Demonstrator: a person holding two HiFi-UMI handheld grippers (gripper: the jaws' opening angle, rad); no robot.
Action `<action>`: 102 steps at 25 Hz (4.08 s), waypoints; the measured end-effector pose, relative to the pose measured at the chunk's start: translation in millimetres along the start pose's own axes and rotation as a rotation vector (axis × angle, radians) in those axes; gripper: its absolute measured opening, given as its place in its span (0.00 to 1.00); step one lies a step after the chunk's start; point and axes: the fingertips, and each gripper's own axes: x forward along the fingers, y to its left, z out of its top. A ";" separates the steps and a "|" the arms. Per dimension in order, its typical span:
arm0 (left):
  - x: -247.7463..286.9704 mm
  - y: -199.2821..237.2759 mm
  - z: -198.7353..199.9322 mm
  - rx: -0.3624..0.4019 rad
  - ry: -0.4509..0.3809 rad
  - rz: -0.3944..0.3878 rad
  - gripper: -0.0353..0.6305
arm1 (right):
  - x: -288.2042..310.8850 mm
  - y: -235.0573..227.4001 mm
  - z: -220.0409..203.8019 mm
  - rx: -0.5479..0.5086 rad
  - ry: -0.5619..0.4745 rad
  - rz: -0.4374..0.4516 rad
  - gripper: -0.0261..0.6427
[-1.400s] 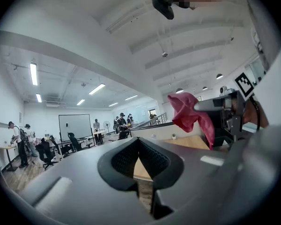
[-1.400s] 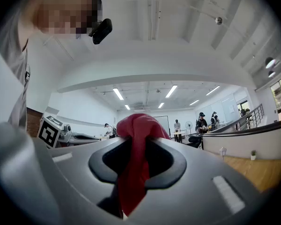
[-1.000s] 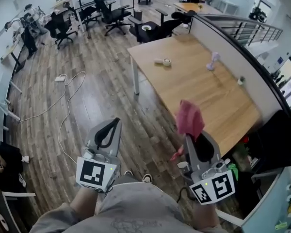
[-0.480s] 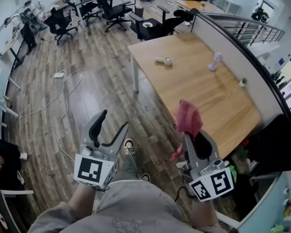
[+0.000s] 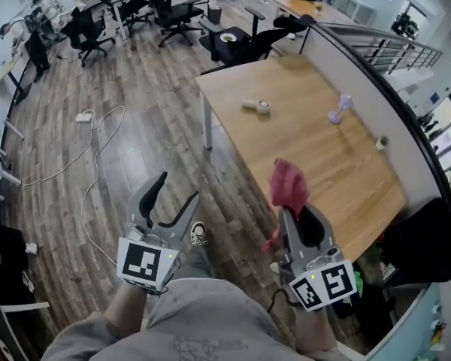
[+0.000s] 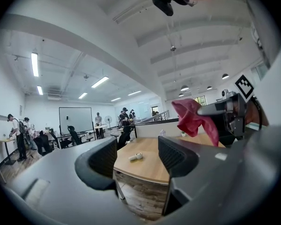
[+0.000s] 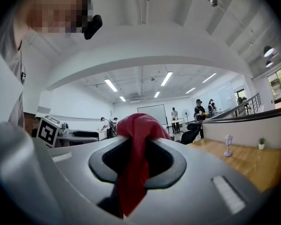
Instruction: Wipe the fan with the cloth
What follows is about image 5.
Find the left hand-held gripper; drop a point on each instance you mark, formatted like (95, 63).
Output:
(141, 263)

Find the person's right forearm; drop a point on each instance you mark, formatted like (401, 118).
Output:
(313, 331)

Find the white power strip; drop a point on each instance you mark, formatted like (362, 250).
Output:
(84, 117)

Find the person's left forearm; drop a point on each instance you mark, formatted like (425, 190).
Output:
(129, 308)

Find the metal railing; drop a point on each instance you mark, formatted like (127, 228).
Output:
(398, 51)

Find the red wiping cloth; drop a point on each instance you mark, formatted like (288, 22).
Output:
(287, 184)

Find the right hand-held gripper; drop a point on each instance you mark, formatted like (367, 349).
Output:
(334, 280)

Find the purple dumbbell-shaped object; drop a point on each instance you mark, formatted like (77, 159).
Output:
(340, 109)

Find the cream handheld fan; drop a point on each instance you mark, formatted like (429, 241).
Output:
(261, 106)

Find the black office chair grey armrests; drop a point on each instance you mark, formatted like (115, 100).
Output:
(240, 47)

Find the person's black and white shoe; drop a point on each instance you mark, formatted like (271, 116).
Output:
(198, 233)

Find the wooden office table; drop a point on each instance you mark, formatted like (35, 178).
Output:
(308, 8)

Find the person's grey shirt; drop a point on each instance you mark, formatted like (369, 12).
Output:
(203, 322)

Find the white plate with greens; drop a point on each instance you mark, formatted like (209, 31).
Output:
(227, 37)

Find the dark waste bin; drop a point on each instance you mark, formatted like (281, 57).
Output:
(214, 13)

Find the small potted plant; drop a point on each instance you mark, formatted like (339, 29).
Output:
(381, 143)

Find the white metal table leg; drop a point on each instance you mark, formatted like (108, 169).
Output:
(207, 126)

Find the person's dark trousers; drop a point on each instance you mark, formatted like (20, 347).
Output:
(197, 263)

